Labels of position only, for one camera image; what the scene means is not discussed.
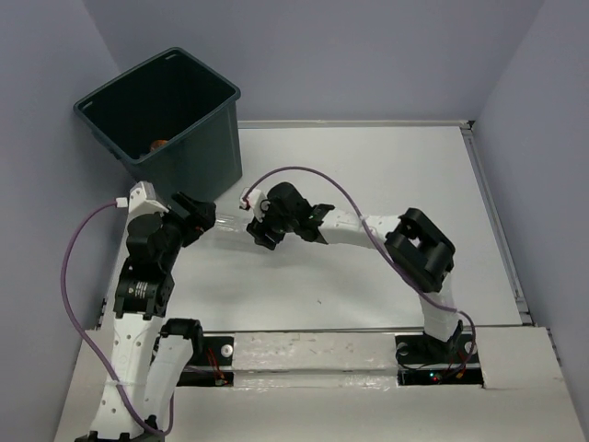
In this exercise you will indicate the large orange juice bottle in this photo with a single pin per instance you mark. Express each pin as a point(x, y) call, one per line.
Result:
point(155, 145)

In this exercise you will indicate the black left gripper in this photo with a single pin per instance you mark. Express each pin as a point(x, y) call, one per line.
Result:
point(201, 217)

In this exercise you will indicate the dark green plastic bin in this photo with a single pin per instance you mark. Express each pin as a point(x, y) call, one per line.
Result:
point(176, 97)

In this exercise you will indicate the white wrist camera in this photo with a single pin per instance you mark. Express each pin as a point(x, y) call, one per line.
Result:
point(143, 200)
point(252, 199)

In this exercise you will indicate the clear bottle white cap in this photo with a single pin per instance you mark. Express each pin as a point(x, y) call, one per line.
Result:
point(231, 223)

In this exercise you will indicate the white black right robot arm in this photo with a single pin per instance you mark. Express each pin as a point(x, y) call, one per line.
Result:
point(422, 254)

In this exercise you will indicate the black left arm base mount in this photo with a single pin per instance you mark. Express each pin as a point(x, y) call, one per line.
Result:
point(213, 366)

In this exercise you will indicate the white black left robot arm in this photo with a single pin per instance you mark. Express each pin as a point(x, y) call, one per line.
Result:
point(149, 350)

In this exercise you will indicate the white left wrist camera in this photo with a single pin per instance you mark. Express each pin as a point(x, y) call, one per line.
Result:
point(143, 200)

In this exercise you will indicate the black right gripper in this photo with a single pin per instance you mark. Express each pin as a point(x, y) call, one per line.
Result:
point(258, 229)

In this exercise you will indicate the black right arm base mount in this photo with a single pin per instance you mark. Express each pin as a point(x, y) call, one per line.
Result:
point(418, 366)

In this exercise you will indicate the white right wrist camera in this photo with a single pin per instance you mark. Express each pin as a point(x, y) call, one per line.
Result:
point(252, 199)

